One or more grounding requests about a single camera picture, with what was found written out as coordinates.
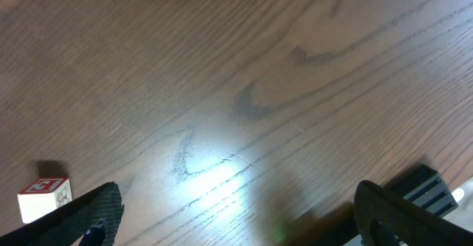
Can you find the red letter A block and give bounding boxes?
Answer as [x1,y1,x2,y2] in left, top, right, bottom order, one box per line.
[17,177,73,224]

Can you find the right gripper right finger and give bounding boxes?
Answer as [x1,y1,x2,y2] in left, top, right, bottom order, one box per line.
[354,180,472,246]

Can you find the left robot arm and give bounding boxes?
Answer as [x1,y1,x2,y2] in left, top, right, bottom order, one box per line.
[386,164,472,231]

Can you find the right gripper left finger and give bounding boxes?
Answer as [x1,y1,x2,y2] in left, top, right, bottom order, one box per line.
[1,182,124,246]

